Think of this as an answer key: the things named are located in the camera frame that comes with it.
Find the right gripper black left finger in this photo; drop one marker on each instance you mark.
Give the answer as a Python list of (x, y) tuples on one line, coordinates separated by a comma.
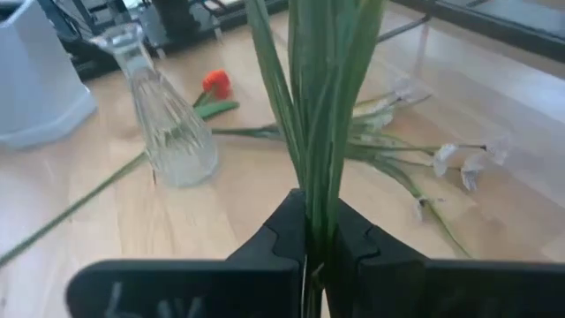
[(247, 287)]

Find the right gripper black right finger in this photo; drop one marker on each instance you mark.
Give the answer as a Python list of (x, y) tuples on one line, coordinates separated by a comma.
[(419, 291)]

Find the slim ribbed glass vase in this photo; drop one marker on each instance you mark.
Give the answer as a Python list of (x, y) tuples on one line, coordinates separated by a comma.
[(172, 132)]

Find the green artificial grass bunch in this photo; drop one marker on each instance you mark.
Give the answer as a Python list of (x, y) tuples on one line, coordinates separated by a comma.
[(318, 110)]

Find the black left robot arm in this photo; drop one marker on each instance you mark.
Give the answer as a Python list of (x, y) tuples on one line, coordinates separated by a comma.
[(174, 17)]

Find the wooden shelf with black legs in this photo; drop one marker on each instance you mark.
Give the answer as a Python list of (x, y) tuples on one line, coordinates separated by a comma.
[(507, 101)]

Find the white artificial flower bunch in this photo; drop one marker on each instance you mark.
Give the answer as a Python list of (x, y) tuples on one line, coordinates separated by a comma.
[(441, 156)]

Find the orange artificial flower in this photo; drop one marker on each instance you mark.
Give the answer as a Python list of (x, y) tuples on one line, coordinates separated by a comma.
[(216, 81)]

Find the white plastic vase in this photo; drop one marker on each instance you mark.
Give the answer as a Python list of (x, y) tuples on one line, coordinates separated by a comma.
[(35, 79)]

